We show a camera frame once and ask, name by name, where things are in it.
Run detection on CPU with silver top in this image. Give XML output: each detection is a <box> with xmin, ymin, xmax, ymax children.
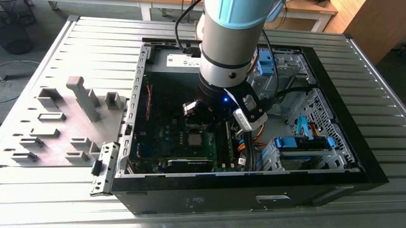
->
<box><xmin>187</xmin><ymin>133</ymin><xmax>203</xmax><ymax>146</ymax></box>

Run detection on CPU socket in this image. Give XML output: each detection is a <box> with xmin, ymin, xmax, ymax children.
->
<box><xmin>185</xmin><ymin>131</ymin><xmax>207</xmax><ymax>149</ymax></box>

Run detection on black RAM slot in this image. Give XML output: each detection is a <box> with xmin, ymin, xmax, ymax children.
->
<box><xmin>222</xmin><ymin>123</ymin><xmax>233</xmax><ymax>167</ymax></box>
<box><xmin>218</xmin><ymin>123</ymin><xmax>229</xmax><ymax>168</ymax></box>
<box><xmin>214</xmin><ymin>123</ymin><xmax>223</xmax><ymax>168</ymax></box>

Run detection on green RAM stick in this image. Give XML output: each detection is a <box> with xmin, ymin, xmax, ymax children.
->
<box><xmin>225</xmin><ymin>120</ymin><xmax>238</xmax><ymax>166</ymax></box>

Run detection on grey power supply unit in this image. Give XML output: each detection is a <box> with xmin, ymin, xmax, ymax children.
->
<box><xmin>144</xmin><ymin>49</ymin><xmax>205</xmax><ymax>105</ymax></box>

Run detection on green Dell motherboard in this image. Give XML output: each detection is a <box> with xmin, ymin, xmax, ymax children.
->
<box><xmin>130</xmin><ymin>95</ymin><xmax>247</xmax><ymax>173</ymax></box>

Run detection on NVIDIA graphics card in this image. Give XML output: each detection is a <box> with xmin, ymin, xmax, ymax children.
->
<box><xmin>158</xmin><ymin>157</ymin><xmax>215</xmax><ymax>174</ymax></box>

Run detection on blue drive carrier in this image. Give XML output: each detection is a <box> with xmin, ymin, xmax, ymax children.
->
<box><xmin>257</xmin><ymin>50</ymin><xmax>278</xmax><ymax>77</ymax></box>

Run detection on blue carrier with black disk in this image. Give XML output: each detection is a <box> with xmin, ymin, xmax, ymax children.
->
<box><xmin>274</xmin><ymin>136</ymin><xmax>337</xmax><ymax>152</ymax></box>

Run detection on blue VGA port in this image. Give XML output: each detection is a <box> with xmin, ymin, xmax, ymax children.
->
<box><xmin>139</xmin><ymin>144</ymin><xmax>154</xmax><ymax>158</ymax></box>

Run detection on tall metal disk bay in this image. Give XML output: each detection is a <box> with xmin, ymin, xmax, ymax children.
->
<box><xmin>250</xmin><ymin>48</ymin><xmax>318</xmax><ymax>114</ymax></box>

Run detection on black open PC case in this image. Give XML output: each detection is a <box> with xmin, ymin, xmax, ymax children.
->
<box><xmin>110</xmin><ymin>37</ymin><xmax>390</xmax><ymax>216</ymax></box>

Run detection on grey expansion slot latch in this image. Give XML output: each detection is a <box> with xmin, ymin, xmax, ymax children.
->
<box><xmin>90</xmin><ymin>141</ymin><xmax>122</xmax><ymax>197</ymax></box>

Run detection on grey parts rack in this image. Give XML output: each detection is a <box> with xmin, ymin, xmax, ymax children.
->
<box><xmin>0</xmin><ymin>75</ymin><xmax>131</xmax><ymax>169</ymax></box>

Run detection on low metal disk bay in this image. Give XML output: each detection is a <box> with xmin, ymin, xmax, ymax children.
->
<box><xmin>255</xmin><ymin>137</ymin><xmax>358</xmax><ymax>172</ymax></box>

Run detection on wooden cabinet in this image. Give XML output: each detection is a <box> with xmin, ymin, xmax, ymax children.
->
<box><xmin>343</xmin><ymin>0</ymin><xmax>406</xmax><ymax>66</ymax></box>

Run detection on black round bin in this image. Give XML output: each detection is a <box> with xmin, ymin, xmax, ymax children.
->
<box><xmin>4</xmin><ymin>25</ymin><xmax>35</xmax><ymax>55</ymax></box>

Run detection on small grey hand camera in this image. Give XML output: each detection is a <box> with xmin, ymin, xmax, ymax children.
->
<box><xmin>182</xmin><ymin>101</ymin><xmax>201</xmax><ymax>117</ymax></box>

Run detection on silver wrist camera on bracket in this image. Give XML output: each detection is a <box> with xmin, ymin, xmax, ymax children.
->
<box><xmin>223</xmin><ymin>85</ymin><xmax>269</xmax><ymax>132</ymax></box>

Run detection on orange red wire bundle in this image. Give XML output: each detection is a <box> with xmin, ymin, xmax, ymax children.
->
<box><xmin>237</xmin><ymin>123</ymin><xmax>267</xmax><ymax>152</ymax></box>

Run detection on twisted coloured fan wires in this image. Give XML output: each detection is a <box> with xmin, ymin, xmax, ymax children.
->
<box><xmin>144</xmin><ymin>83</ymin><xmax>154</xmax><ymax>122</ymax></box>

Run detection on black camera cable with plug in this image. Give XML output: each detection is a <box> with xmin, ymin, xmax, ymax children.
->
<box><xmin>174</xmin><ymin>0</ymin><xmax>203</xmax><ymax>58</ymax></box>

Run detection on blue SATA cable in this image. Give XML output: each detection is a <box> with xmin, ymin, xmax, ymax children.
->
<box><xmin>297</xmin><ymin>114</ymin><xmax>315</xmax><ymax>141</ymax></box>

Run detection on red yellow disk wires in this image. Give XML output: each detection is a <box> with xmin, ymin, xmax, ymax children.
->
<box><xmin>307</xmin><ymin>122</ymin><xmax>325</xmax><ymax>140</ymax></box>

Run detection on wooden desk with white frame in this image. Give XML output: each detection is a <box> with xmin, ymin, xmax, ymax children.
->
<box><xmin>139</xmin><ymin>0</ymin><xmax>339</xmax><ymax>33</ymax></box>

